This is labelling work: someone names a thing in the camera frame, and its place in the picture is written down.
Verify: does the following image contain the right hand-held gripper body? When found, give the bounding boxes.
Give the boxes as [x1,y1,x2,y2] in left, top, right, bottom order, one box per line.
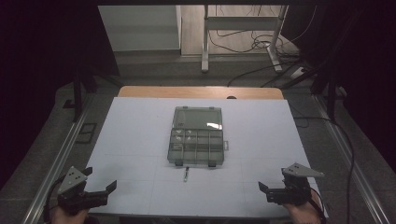
[267,162,325,206]

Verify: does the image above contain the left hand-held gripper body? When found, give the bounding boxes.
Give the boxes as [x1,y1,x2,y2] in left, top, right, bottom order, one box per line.
[57,166,109,216]

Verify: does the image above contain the clear grey plastic compartment box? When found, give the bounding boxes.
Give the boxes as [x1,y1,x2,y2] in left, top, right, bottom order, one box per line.
[166,105,230,168]

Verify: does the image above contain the person's left hand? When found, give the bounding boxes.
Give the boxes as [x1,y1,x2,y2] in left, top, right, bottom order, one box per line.
[49,206,91,224]

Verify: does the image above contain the person's right hand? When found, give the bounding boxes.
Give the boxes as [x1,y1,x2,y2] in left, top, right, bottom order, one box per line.
[283,192,324,224]

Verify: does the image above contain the white board mat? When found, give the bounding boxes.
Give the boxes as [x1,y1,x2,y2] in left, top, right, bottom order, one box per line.
[83,96,330,219]

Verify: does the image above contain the black metal stand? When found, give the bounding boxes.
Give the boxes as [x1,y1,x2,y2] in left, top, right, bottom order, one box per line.
[63,66,98,123]
[311,69,347,122]

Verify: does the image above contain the white power strip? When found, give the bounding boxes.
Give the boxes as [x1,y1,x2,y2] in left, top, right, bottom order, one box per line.
[290,66,306,80]

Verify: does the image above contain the wooden table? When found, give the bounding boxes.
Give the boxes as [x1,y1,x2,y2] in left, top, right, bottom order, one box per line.
[117,86,285,101]

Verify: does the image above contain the white cabinet panel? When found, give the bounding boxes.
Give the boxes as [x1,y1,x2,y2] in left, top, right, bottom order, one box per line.
[97,5,182,52]

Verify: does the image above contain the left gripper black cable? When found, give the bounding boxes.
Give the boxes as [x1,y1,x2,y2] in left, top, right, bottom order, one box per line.
[42,175,67,224]

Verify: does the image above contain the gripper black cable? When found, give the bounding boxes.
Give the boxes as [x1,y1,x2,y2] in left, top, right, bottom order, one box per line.
[309,186,327,224]
[42,175,67,224]

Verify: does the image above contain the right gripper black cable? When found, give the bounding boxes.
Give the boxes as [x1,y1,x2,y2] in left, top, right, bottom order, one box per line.
[309,186,327,224]

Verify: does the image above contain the aluminium rail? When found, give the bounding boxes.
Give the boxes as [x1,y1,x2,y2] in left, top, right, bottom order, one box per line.
[312,92,391,224]
[21,92,95,224]

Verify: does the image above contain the long black floor cable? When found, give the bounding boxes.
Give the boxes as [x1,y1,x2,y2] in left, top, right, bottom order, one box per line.
[293,115,356,224]

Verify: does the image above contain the tangle of black cables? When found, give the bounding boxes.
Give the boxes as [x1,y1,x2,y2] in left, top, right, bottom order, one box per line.
[207,4,318,88]

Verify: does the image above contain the white metal desk frame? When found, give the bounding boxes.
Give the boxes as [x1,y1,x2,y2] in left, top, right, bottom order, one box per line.
[201,4,290,75]

